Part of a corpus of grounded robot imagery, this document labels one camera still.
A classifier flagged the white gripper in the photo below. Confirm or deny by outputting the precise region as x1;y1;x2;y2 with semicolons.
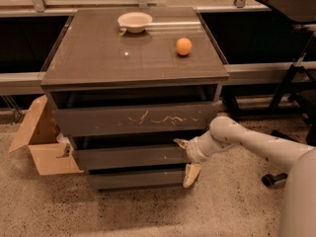
174;137;207;188

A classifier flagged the grey top drawer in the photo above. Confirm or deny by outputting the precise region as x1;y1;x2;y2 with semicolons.
53;102;218;136

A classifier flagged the white bowl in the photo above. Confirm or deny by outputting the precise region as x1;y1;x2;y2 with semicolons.
118;12;152;34

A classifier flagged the white plastic item in box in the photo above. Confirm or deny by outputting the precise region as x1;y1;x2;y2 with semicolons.
56;133;70;144

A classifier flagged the open cardboard box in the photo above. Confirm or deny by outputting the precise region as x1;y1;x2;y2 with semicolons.
9;96;83;176

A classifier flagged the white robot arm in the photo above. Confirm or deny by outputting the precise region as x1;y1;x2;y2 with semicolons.
176;117;316;237

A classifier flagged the grey drawer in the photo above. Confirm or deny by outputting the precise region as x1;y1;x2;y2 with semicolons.
73;143;193;170
87;166;195;191
53;102;218;136

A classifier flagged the grey bottom drawer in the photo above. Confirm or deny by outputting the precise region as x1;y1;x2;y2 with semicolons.
87;166;195;191

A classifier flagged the grey three-drawer cabinet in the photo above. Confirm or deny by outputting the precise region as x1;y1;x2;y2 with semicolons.
39;6;230;193

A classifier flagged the orange fruit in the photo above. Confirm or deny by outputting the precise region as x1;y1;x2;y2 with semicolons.
176;38;193;56

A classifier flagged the black side table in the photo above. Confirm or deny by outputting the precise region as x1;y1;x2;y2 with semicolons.
222;0;316;117

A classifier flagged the black office chair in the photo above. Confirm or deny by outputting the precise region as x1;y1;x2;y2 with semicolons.
262;90;316;187

